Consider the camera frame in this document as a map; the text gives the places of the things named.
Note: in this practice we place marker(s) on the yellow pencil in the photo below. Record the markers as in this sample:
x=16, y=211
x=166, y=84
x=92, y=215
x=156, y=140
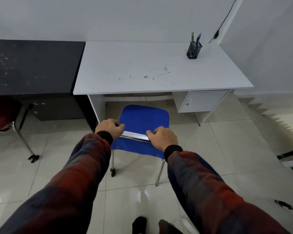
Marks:
x=192, y=38

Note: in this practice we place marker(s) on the person's right thumb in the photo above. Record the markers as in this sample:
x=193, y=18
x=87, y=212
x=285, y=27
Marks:
x=150, y=134

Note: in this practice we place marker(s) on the red chair with metal legs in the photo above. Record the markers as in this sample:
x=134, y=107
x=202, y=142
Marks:
x=4, y=114

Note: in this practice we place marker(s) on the person's black sock foot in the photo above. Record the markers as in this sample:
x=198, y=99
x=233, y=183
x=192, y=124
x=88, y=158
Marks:
x=139, y=225

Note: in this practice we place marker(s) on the black desk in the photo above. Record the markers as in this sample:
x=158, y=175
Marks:
x=34, y=70

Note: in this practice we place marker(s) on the person's dark red foot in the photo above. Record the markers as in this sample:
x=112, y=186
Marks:
x=168, y=227

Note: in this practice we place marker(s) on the black tipped metal rod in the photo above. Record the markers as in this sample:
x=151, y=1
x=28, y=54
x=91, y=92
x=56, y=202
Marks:
x=288, y=206

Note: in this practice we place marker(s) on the blue pen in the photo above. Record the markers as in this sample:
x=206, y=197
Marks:
x=198, y=39

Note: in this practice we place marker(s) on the blue chair with metal frame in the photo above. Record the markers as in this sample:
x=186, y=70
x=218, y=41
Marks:
x=141, y=130

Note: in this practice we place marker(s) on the person's right forearm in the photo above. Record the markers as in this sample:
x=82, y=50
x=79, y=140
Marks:
x=210, y=194

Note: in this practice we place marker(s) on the black mesh pen holder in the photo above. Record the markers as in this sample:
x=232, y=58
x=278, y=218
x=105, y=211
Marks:
x=193, y=51

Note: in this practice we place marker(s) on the person's left forearm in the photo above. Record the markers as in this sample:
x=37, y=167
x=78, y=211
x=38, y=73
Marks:
x=63, y=187

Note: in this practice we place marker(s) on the white desk with cabinet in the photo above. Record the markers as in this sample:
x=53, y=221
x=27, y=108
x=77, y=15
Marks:
x=158, y=70

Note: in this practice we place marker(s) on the person's left fingers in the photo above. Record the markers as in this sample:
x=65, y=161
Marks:
x=118, y=124

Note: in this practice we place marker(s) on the black tripod leg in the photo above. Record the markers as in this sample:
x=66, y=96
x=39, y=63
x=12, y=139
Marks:
x=291, y=154

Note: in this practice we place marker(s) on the person's left hand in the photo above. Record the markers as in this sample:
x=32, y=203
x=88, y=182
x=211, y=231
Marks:
x=109, y=129

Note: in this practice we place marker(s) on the white staircase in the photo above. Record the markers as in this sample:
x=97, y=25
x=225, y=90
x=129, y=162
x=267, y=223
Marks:
x=271, y=114

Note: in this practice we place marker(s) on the person's right hand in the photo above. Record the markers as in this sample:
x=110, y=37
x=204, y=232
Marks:
x=164, y=138

